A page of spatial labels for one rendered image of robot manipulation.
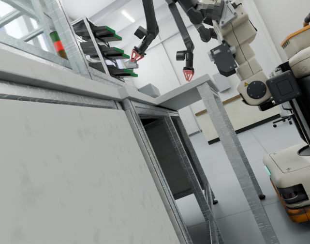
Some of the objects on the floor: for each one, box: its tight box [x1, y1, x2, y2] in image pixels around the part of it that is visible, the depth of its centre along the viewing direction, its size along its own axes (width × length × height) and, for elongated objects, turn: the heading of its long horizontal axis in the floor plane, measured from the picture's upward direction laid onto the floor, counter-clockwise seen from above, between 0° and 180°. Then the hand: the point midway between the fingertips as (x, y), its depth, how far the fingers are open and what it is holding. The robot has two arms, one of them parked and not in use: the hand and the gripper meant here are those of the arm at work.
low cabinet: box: [195, 94, 282, 145], centre depth 658 cm, size 180×227×84 cm
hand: (133, 60), depth 164 cm, fingers closed on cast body, 4 cm apart
